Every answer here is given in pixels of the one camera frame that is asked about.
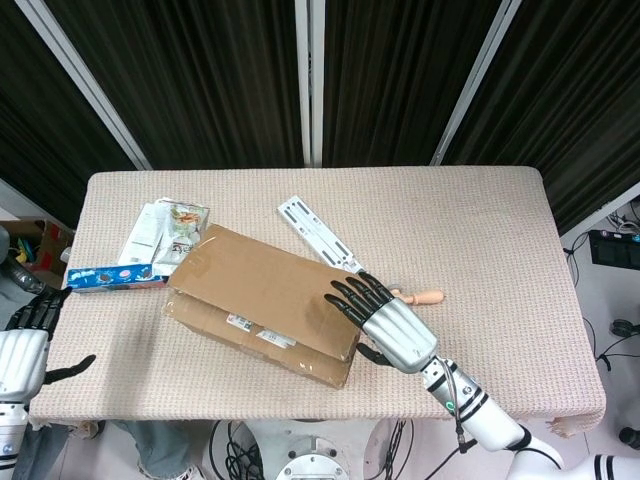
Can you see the small wooden toy hammer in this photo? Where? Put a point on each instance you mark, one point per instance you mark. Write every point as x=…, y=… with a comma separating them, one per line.
x=425, y=298

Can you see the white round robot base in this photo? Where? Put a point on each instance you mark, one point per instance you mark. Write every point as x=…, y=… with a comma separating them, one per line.
x=310, y=450

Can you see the snack bag with food print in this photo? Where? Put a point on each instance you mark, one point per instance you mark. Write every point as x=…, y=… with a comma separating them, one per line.
x=185, y=225

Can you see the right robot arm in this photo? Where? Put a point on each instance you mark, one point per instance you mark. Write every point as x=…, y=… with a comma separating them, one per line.
x=490, y=420

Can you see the brown cardboard box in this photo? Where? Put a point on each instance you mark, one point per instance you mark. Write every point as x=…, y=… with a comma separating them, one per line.
x=250, y=280

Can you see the blue cookie package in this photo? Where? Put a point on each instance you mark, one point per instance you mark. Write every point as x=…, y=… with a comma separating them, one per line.
x=110, y=278

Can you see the white paper package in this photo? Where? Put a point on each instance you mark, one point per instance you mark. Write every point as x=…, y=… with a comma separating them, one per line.
x=142, y=235

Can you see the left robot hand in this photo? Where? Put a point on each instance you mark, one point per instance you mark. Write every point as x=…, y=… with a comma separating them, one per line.
x=22, y=360

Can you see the white partition post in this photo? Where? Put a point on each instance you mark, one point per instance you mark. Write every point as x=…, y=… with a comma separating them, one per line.
x=86, y=85
x=310, y=75
x=471, y=82

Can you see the long white flat package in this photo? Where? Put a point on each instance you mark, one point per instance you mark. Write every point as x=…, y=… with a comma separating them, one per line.
x=315, y=230

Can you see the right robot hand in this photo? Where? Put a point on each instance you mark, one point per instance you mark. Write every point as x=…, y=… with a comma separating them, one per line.
x=400, y=335

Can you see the black floor device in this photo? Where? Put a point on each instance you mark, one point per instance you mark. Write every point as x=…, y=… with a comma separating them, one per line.
x=615, y=252

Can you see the cardboard box with clutter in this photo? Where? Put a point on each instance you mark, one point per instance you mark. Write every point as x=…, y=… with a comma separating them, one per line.
x=50, y=245

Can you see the black curtain panel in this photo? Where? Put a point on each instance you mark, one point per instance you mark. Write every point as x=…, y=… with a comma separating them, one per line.
x=30, y=100
x=200, y=75
x=575, y=100
x=400, y=75

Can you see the beige woven tablecloth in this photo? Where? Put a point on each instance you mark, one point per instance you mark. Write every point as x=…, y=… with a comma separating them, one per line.
x=450, y=225

